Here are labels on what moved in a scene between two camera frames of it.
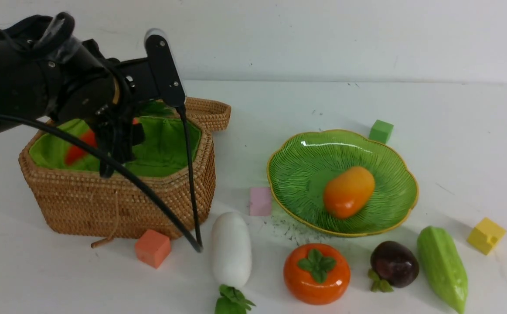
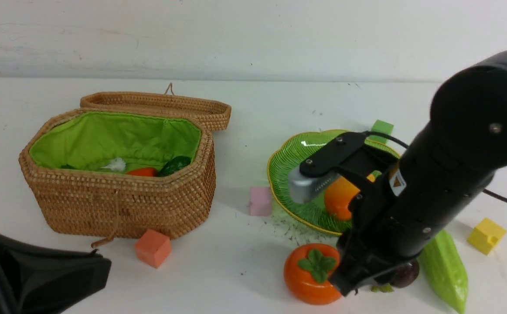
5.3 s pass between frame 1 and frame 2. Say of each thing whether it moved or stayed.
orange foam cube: stayed
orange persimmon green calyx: stayed
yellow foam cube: stayed
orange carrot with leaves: moved
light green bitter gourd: stayed
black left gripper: moved
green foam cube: stayed
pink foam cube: stayed
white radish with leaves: moved
